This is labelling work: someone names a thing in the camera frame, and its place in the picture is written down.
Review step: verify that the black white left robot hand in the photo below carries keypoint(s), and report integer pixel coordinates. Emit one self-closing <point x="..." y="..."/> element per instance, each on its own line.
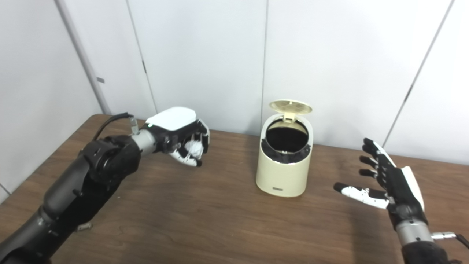
<point x="172" y="121"/>

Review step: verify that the white paper ball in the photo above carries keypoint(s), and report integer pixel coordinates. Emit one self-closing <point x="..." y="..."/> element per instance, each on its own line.
<point x="193" y="148"/>

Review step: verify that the cream-colored bin body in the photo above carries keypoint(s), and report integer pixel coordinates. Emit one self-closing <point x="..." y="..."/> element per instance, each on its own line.
<point x="282" y="176"/>

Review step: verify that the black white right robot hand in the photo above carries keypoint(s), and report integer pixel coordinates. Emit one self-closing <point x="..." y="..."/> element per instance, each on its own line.
<point x="401" y="190"/>

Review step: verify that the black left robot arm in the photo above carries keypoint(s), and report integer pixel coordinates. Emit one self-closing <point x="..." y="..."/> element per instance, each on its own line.
<point x="80" y="187"/>

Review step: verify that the cream round bin lid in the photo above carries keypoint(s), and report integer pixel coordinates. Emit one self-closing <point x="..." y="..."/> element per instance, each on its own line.
<point x="291" y="107"/>

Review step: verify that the gray wall corner post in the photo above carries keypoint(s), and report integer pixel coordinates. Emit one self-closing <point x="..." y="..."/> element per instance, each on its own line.
<point x="82" y="55"/>

